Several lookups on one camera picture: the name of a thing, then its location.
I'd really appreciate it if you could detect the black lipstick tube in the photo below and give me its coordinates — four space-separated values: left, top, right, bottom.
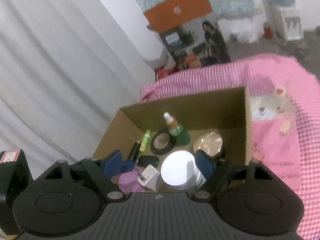
127 141 141 163

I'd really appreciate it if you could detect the gold lid round jar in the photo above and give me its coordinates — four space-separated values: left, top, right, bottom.
193 131 224 159

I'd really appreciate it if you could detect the white pill bottle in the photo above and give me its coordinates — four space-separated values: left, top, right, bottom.
161 150 206 191

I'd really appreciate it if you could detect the black oval case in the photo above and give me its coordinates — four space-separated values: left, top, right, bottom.
137 155 159 168

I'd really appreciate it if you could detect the green lip balm tube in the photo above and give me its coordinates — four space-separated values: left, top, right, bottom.
139 130 151 152

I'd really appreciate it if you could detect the white power adapter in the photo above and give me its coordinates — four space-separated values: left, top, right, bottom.
138 165 164 192

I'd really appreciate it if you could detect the green dropper bottle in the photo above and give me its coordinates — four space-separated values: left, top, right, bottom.
163 112 191 146

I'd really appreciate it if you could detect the black electrical tape roll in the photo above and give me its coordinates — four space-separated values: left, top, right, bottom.
150 128 176 155

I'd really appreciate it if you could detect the brown cardboard box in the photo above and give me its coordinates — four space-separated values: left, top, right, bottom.
93 87 251 165

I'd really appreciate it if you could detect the black device with red label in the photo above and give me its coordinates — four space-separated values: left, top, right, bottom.
0 150 33 235

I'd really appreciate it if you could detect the pink checkered tablecloth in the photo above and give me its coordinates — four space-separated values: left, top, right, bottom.
140 54 319 239

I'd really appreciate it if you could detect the woman photo picture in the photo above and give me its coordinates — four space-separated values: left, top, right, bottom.
202 21 231 63

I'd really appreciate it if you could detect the white curtain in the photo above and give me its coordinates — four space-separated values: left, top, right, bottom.
1 0 167 177

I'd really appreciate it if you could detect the teal Philips box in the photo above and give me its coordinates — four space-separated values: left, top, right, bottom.
159 26 186 53

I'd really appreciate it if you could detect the small red can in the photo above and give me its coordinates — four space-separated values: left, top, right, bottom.
263 22 272 40

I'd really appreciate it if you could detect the orange box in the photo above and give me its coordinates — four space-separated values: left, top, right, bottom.
144 0 212 34

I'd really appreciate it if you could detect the water dispenser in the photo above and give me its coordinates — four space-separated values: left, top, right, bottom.
267 0 304 41

